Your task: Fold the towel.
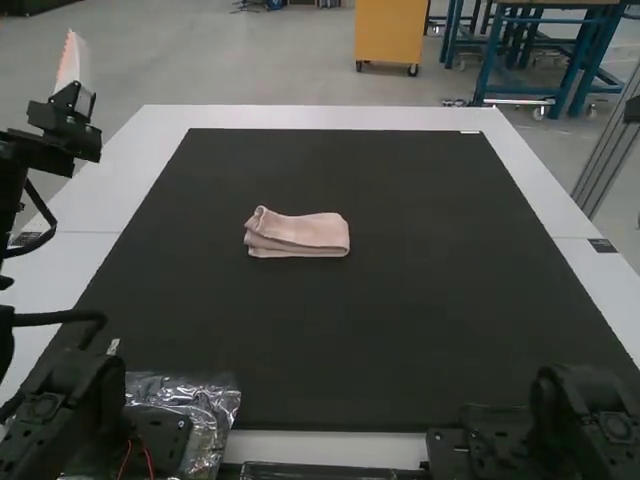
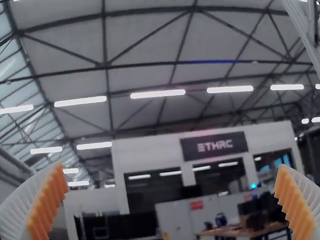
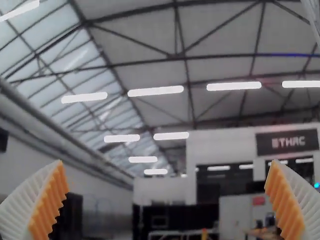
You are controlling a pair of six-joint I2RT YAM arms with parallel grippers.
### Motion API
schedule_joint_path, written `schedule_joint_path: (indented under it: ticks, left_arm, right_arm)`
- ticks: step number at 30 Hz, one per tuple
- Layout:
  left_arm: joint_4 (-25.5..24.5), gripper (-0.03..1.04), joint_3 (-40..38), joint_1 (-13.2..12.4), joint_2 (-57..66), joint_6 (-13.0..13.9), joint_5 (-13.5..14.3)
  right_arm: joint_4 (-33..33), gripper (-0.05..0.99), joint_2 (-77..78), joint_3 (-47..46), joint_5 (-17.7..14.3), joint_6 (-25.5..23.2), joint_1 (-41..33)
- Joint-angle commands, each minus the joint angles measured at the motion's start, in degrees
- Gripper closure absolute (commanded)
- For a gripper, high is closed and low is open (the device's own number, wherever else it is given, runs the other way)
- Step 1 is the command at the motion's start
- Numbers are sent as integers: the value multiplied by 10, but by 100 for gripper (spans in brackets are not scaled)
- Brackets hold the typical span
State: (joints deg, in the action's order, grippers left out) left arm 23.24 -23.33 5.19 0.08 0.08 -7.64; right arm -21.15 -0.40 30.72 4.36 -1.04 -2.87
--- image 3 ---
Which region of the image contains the white ceiling light strip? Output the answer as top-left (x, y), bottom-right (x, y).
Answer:
top-left (60, 91), bottom-right (109, 105)
top-left (127, 85), bottom-right (185, 98)
top-left (103, 134), bottom-right (141, 144)
top-left (128, 155), bottom-right (159, 164)
top-left (152, 131), bottom-right (190, 141)
top-left (206, 81), bottom-right (263, 92)
top-left (281, 80), bottom-right (320, 89)
top-left (143, 168), bottom-right (169, 176)

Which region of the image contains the dark wall sign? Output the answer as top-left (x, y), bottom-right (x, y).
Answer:
top-left (255, 128), bottom-right (320, 157)

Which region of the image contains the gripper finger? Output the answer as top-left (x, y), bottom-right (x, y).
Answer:
top-left (264, 159), bottom-right (320, 240)
top-left (0, 159), bottom-right (70, 240)

